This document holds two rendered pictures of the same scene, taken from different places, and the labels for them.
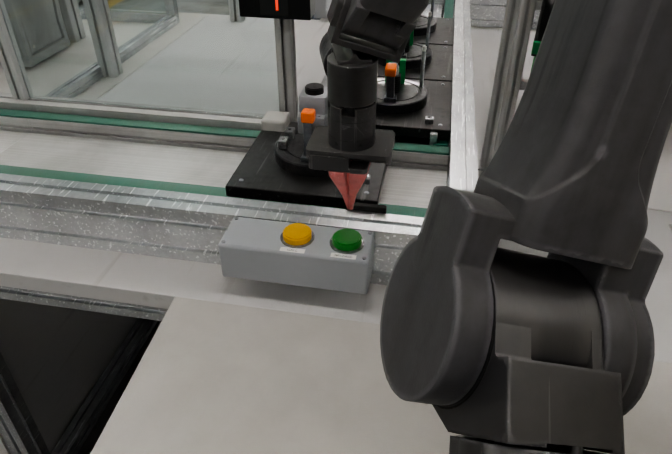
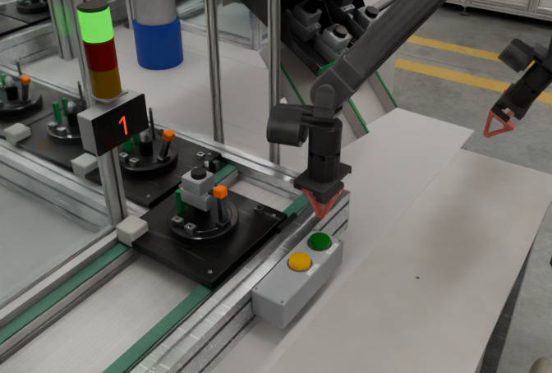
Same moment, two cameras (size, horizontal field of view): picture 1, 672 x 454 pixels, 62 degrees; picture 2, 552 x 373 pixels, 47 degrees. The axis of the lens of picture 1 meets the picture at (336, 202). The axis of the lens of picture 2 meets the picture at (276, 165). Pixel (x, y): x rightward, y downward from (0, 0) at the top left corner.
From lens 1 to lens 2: 0.97 m
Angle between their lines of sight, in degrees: 53
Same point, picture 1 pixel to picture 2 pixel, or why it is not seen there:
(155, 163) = (83, 338)
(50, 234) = not seen: outside the picture
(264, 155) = (180, 250)
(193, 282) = (253, 361)
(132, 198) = (179, 347)
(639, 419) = (454, 212)
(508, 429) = not seen: outside the picture
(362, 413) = (416, 306)
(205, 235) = (233, 324)
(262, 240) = (292, 281)
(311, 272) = (323, 274)
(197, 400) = not seen: outside the picture
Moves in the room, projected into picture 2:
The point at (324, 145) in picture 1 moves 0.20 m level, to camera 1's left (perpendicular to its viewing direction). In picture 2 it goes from (323, 185) to (275, 255)
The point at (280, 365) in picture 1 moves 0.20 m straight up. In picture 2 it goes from (365, 332) to (373, 248)
